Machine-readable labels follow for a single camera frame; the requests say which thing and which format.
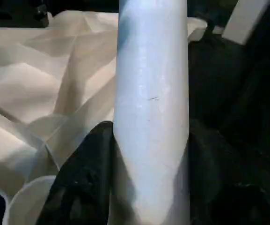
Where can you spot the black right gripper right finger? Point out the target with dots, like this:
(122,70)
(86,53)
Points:
(219,187)

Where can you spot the white plastic table top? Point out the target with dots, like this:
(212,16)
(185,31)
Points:
(20,82)

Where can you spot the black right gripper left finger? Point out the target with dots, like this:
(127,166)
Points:
(78,182)

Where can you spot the white plastic table leg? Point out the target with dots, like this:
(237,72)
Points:
(151,93)

